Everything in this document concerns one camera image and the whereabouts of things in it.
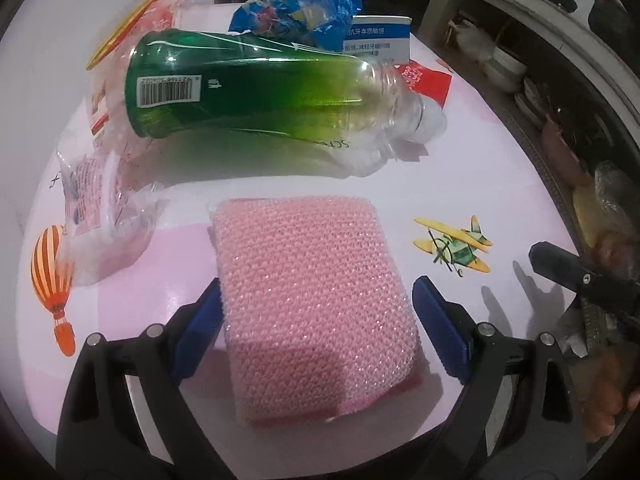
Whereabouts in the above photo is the white blue toothpaste box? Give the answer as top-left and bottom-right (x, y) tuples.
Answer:
(340, 14), (412, 67)

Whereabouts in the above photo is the pink mesh sponge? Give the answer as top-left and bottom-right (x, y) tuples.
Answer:
(207, 196), (426, 429)

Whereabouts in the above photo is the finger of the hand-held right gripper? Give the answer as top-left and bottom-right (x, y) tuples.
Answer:
(529, 241), (640, 332)

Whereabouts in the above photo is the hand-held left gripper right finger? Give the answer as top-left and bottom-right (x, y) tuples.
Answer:
(411, 275), (589, 480)

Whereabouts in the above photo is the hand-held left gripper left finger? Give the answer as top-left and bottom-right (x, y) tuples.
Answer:
(55, 276), (237, 480)

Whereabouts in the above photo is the green plastic bottle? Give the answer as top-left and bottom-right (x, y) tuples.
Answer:
(123, 30), (448, 179)

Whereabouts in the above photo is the large black pot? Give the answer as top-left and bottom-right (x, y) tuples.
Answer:
(587, 0), (640, 52)

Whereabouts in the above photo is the clear packet with yellow edge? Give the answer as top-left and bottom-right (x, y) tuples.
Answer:
(85, 0), (251, 126)

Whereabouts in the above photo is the blue crumpled wrapper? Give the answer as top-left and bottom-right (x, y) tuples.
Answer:
(228, 0), (364, 52)

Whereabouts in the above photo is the red snack packet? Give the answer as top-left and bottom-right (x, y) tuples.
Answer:
(395, 57), (454, 111)

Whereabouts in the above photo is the stack of bowls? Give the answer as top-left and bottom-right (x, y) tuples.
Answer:
(482, 45), (529, 94)

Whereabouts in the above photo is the pink basin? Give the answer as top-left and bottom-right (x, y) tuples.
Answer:
(542, 115), (592, 187)

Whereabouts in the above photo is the white plastic bag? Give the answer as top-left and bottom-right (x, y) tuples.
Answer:
(450, 20), (496, 64)

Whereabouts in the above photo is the person's right hand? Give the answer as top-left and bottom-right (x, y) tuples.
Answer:
(582, 345), (640, 444)

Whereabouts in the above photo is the clear plastic bag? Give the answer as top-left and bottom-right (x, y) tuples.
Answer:
(56, 125), (171, 289)

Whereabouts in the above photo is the clear bag with yellow contents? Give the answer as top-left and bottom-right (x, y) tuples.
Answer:
(572, 160), (640, 257)

